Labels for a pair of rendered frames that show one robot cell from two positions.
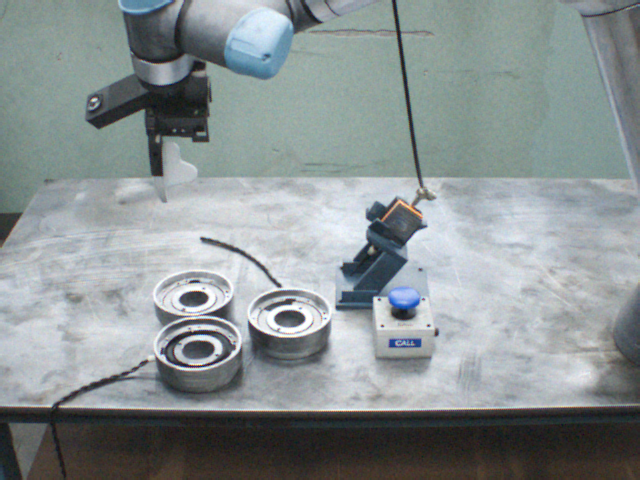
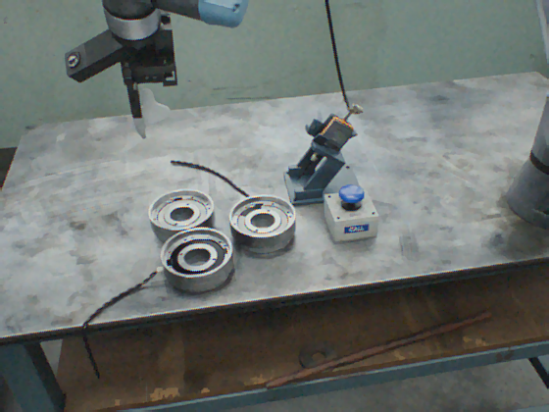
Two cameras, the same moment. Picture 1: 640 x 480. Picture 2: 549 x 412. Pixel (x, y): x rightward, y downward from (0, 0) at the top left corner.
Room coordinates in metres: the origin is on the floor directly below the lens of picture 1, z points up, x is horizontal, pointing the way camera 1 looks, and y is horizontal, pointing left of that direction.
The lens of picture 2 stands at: (0.16, 0.11, 1.39)
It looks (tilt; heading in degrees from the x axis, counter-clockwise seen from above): 38 degrees down; 352
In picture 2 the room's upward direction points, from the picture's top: 2 degrees counter-clockwise
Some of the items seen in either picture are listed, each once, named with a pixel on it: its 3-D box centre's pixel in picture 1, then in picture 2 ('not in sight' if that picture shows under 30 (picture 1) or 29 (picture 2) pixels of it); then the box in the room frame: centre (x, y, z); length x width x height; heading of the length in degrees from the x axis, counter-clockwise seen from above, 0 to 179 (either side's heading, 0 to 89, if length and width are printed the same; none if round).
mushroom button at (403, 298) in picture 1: (403, 309); (351, 202); (0.82, -0.11, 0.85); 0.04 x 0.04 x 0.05
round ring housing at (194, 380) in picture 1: (198, 355); (198, 261); (0.77, 0.14, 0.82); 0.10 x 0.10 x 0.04
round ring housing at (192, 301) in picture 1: (194, 304); (182, 218); (0.87, 0.16, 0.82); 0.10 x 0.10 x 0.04
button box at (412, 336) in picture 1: (406, 326); (353, 214); (0.82, -0.11, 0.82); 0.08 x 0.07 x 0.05; 90
